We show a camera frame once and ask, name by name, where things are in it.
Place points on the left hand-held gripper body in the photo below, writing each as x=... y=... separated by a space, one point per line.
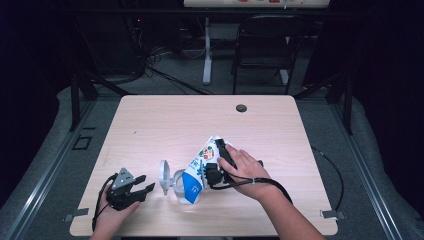
x=121 y=196

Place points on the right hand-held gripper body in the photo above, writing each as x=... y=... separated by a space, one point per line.
x=213 y=175

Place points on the white printed powder bag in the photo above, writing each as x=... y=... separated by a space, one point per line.
x=200 y=166

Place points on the clear plastic container with lid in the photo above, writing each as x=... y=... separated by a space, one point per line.
x=164 y=176

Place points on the person's left hand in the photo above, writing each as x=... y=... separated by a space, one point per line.
x=111 y=220

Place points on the person's right hand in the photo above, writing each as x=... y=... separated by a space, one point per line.
x=248 y=173

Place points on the white desk leg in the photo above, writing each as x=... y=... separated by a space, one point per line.
x=207 y=60

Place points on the black metal stand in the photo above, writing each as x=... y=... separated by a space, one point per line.
x=348 y=106
x=75 y=100

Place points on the black folding chair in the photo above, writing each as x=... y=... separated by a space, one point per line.
x=263 y=50

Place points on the grey metal table bracket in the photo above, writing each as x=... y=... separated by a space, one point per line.
x=78 y=212
x=331 y=214

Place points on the aluminium floor rail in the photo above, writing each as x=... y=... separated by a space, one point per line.
x=53 y=170
x=368 y=186

